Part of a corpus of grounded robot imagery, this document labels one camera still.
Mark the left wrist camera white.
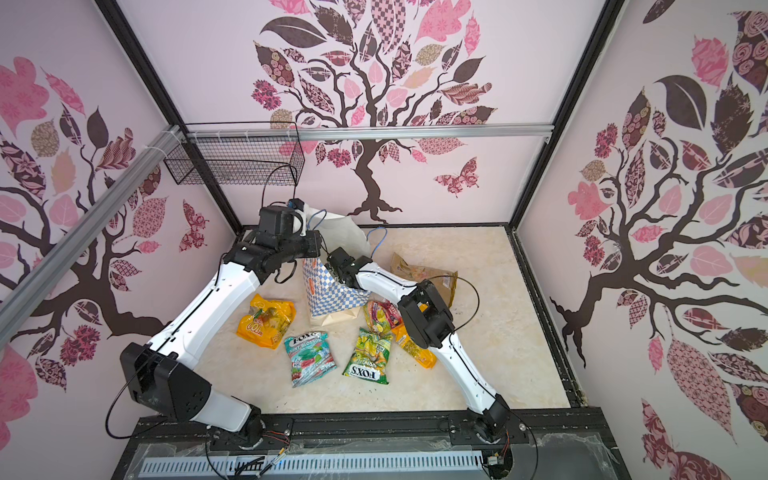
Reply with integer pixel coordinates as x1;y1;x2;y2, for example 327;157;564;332
287;198;307;236

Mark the gold snack bag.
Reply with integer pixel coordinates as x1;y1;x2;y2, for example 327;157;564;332
390;253;458;307

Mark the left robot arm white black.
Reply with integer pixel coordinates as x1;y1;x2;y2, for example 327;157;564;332
120;199;322;445

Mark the yellow orange snack bag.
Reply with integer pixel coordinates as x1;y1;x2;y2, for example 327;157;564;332
392;325;437;369

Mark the yellow candy bag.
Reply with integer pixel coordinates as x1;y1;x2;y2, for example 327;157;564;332
236;294;296;349

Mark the black wire basket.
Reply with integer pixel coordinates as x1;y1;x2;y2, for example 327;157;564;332
164;120;305;186

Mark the teal red candy bag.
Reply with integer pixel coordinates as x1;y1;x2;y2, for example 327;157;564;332
283;331;337;388

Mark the white slotted cable duct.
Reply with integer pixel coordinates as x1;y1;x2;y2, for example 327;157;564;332
129;451;487;479

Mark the orange pink Fox's fruits bag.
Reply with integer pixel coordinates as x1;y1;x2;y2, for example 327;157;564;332
363;300;402;335

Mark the left aluminium rail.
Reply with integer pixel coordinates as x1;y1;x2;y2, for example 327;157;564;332
1;125;183;345

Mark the back aluminium rail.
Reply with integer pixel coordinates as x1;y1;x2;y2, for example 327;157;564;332
186;123;554;141

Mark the blue checkered paper bag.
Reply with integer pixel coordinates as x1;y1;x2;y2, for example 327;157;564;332
302;203;373;327

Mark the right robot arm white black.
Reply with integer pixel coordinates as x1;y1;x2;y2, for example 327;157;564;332
328;248;511;443

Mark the green Fox's candy bag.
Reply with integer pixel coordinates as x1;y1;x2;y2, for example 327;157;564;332
343;328;394;385

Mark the aluminium rail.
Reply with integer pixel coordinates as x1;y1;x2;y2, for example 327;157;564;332
1;125;183;345
186;123;554;141

